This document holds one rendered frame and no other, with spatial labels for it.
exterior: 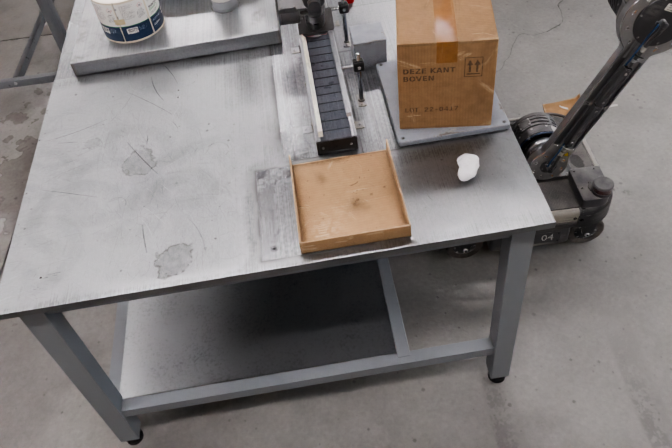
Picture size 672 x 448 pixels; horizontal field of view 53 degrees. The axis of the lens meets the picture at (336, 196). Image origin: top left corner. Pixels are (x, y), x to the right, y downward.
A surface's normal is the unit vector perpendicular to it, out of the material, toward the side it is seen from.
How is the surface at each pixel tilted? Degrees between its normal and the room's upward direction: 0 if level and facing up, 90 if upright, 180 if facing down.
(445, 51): 90
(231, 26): 0
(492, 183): 0
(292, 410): 0
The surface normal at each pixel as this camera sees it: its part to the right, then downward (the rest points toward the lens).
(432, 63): -0.05, 0.73
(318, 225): -0.10, -0.68
